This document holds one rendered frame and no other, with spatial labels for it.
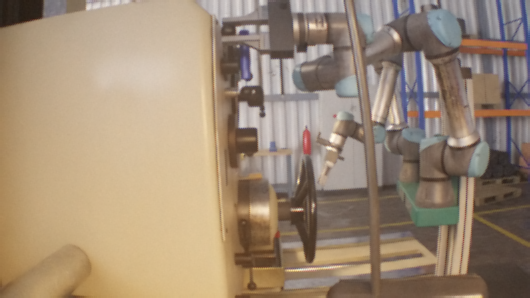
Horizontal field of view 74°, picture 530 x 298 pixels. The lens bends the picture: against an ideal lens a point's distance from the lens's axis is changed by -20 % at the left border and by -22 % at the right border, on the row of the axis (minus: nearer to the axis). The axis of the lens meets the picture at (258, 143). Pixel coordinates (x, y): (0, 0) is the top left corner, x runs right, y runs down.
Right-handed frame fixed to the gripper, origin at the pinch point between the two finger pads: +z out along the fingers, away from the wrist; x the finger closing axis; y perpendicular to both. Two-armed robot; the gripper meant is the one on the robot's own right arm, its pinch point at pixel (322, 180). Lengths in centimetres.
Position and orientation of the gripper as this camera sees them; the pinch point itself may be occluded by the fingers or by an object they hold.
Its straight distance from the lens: 189.8
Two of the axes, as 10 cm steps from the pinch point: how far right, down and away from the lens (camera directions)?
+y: 9.3, 3.6, -1.0
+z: -3.7, 9.3, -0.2
